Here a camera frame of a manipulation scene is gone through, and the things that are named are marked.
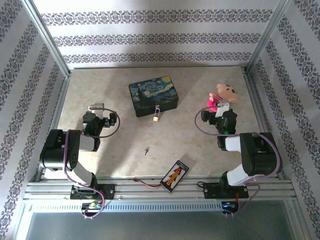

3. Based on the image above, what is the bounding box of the thin aluminium table rail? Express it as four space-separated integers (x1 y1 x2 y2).
71 65 247 71

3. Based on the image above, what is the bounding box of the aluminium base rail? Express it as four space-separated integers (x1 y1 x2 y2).
24 176 297 201

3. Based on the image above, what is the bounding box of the slotted grey cable duct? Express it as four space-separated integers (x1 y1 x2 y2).
31 201 238 213

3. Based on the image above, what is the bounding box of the aluminium frame post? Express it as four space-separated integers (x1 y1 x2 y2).
243 0 296 76
21 0 73 80

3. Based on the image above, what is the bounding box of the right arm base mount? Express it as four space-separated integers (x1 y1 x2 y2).
203 182 250 200

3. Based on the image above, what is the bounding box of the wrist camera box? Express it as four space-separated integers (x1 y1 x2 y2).
88 102 106 119
215 99 231 118

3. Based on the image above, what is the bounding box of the small controller board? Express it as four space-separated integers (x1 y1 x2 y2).
221 201 240 213
81 201 103 211

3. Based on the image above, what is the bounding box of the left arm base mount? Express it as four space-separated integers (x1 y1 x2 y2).
69 183 116 201

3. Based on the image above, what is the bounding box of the red wire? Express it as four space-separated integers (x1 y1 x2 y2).
132 177 163 188

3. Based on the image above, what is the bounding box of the starry night painted box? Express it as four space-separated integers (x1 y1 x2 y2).
128 75 180 118

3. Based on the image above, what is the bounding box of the aluminium side rail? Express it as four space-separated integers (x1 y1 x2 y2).
242 68 286 180
34 72 73 183

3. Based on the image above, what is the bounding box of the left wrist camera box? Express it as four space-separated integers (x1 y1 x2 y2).
88 102 106 119

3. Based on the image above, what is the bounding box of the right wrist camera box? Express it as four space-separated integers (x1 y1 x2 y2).
215 99 231 118

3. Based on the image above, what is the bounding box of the pink plush pig toy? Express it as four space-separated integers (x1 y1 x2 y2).
206 83 239 113

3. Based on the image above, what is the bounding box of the grey metal lower shelf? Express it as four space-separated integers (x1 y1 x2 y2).
23 199 305 240

